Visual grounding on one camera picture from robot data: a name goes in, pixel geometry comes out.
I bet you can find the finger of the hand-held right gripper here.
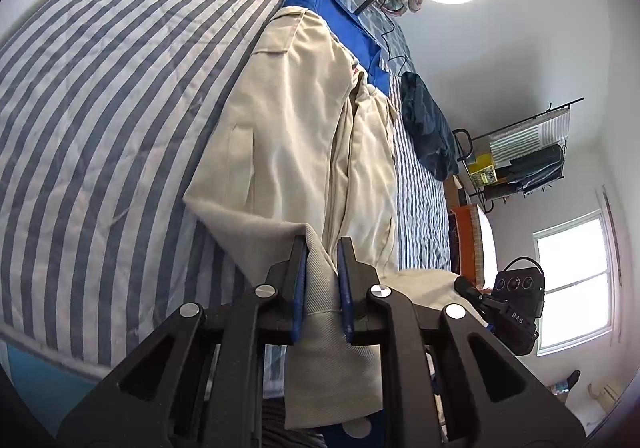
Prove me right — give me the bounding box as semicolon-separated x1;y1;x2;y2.
454;277;499;312

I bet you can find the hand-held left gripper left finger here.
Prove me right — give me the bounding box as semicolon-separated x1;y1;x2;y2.
57;233;308;448

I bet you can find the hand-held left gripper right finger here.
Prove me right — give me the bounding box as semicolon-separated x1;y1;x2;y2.
337;237;583;448

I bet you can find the cream and blue jacket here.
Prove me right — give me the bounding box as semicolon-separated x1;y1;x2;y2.
182;0;493;448

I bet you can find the orange box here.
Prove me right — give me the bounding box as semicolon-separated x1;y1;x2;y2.
447;205;499;290

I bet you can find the window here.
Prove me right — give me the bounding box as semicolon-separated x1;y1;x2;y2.
532;209;622;357

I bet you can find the yellow box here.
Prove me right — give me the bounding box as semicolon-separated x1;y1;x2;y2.
469;153;497;187

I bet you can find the striped folded cloth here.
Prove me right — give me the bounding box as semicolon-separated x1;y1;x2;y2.
489;109;572;165

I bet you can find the dark blue cloth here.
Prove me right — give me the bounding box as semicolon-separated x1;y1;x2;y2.
400;72;460;181

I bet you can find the blue white striped bed sheet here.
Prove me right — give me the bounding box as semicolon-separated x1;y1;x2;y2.
0;0;455;381

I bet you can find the blue floor mat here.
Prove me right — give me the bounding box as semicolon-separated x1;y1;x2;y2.
5;343;103;429

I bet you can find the black wire rack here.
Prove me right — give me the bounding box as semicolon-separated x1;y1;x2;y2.
452;96;584;215

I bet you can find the thin black ring light cable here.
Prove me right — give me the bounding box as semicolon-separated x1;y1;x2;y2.
376;3;417;78

